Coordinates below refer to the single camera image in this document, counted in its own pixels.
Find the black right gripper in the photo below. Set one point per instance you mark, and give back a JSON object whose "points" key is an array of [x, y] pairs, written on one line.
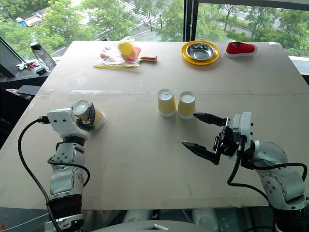
{"points": [[228, 142]]}

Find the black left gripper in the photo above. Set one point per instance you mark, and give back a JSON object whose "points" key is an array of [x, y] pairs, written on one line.
{"points": [[85, 125]]}

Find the yellow and white paper cup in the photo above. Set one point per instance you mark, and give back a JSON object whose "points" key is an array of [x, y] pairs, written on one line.
{"points": [[97, 118], [186, 106], [166, 104]]}

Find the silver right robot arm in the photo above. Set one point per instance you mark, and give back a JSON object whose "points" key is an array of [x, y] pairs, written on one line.
{"points": [[277, 166]]}

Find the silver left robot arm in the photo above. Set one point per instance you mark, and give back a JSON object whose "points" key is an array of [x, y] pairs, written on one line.
{"points": [[64, 174]]}

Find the clear plastic bag with toys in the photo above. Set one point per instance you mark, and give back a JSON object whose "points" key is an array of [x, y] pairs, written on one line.
{"points": [[116, 56]]}

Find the small black device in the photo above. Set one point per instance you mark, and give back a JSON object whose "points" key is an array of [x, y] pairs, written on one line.
{"points": [[40, 70]]}

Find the clear bottle with black cap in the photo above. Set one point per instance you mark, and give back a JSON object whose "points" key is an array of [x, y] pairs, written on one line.
{"points": [[43, 56]]}

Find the dark side table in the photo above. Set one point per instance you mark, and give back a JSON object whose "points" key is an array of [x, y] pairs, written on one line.
{"points": [[21, 79]]}

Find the red table tennis paddle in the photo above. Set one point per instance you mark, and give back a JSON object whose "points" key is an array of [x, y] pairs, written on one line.
{"points": [[147, 58]]}

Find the bunch of keys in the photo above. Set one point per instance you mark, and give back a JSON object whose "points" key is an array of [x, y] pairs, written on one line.
{"points": [[27, 65]]}

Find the yellow round plate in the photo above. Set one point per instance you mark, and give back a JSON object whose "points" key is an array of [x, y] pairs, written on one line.
{"points": [[186, 57]]}

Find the stainless steel bowl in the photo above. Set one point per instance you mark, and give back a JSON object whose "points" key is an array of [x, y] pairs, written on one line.
{"points": [[200, 51]]}

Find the red and white shoe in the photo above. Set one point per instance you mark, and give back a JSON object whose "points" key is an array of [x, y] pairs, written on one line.
{"points": [[241, 49]]}

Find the black slanted panel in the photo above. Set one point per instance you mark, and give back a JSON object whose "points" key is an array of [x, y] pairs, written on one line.
{"points": [[8, 60]]}

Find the silver robot torso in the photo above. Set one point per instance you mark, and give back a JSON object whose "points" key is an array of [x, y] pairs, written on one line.
{"points": [[149, 226]]}

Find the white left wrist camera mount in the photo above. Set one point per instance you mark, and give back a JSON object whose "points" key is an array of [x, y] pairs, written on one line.
{"points": [[61, 120]]}

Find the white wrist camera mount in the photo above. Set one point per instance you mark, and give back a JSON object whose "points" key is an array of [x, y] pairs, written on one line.
{"points": [[243, 130], [61, 120]]}

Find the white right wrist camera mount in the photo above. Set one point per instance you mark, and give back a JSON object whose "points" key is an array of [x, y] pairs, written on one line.
{"points": [[243, 130]]}

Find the dark window frame post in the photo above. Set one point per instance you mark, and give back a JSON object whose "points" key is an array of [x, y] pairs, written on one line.
{"points": [[190, 19]]}

